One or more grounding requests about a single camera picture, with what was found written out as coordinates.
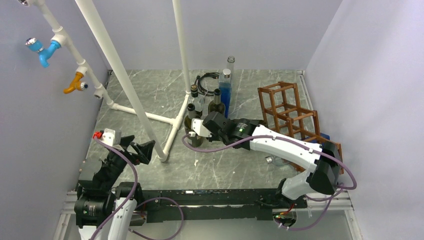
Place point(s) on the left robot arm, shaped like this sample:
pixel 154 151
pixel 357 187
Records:
pixel 104 212

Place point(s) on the tall blue liquid bottle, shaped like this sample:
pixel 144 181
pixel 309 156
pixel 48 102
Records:
pixel 225 86

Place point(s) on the orange plastic faucet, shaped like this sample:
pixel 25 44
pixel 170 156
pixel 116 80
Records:
pixel 77 84

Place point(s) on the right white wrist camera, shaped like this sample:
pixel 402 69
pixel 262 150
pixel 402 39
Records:
pixel 198 127

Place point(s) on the blue plastic faucet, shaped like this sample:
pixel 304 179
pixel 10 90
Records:
pixel 44 53

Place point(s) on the brown wooden wine rack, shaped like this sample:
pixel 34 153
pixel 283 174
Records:
pixel 281 110

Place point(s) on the blue clear bottle lying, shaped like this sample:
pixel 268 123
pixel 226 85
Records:
pixel 276 160

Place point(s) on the clear square liquor bottle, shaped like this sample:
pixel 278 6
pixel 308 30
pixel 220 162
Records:
pixel 197 100

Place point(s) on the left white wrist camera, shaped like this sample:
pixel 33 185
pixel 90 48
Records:
pixel 108 136

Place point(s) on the tall clear glass bottle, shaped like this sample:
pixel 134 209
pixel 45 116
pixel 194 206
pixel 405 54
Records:
pixel 230 64

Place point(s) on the white PVC pipe frame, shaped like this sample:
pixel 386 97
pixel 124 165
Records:
pixel 97 27

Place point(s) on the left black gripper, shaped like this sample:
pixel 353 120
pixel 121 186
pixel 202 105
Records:
pixel 145 148

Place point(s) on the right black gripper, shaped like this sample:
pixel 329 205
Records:
pixel 213 138

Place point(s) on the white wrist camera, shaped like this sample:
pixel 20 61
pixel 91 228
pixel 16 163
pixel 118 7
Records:
pixel 108 136
pixel 198 127

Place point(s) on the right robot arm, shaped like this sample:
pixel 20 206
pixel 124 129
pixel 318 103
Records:
pixel 321 162

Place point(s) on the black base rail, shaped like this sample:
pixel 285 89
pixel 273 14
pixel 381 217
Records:
pixel 216 204

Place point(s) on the dark green wine bottle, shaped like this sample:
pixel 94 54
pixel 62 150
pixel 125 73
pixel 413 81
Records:
pixel 196 140

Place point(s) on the green wine bottle silver neck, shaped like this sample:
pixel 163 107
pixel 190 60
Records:
pixel 216 105

